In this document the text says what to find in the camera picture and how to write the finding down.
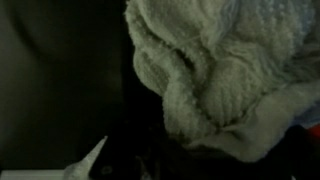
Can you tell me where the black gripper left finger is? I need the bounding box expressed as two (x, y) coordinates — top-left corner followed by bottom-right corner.
(89, 129), (166, 180)

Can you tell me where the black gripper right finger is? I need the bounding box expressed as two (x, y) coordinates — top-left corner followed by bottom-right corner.
(254, 126), (320, 180)

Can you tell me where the white terry towel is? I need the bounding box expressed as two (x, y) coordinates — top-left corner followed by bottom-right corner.
(63, 0), (320, 180)

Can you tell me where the white plastic bin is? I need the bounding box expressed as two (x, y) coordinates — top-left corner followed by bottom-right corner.
(0, 170), (64, 180)

